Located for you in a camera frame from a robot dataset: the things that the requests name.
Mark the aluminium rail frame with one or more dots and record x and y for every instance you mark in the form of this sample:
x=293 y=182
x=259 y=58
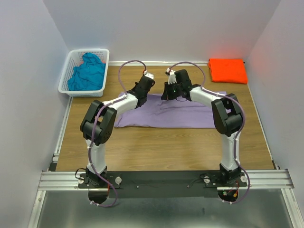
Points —
x=267 y=202

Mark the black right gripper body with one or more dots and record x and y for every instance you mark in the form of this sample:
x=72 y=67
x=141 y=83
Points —
x=172 y=91

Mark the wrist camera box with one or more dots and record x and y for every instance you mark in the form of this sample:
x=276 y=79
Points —
x=171 y=76
x=149 y=75

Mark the white plastic laundry basket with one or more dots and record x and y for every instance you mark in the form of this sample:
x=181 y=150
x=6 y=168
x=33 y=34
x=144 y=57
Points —
x=74 y=59

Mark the purple t shirt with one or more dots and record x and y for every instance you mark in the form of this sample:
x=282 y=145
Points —
x=157 y=113

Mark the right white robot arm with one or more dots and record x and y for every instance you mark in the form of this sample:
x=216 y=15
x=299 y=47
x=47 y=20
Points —
x=228 y=117

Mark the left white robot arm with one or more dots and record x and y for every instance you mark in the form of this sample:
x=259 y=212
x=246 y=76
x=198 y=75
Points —
x=98 y=124

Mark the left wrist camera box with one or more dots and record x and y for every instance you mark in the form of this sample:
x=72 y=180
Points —
x=149 y=75

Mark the folded orange t shirt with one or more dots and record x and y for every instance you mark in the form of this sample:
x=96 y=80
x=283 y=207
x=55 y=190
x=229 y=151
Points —
x=227 y=70

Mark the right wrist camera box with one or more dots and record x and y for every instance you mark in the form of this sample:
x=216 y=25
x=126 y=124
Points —
x=171 y=76

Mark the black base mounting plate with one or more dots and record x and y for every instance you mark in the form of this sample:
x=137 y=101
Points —
x=158 y=184

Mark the teal t shirt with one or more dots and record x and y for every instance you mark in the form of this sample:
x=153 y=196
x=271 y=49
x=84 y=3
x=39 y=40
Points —
x=88 y=76

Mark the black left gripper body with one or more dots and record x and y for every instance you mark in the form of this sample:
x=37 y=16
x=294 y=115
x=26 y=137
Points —
x=136 y=85

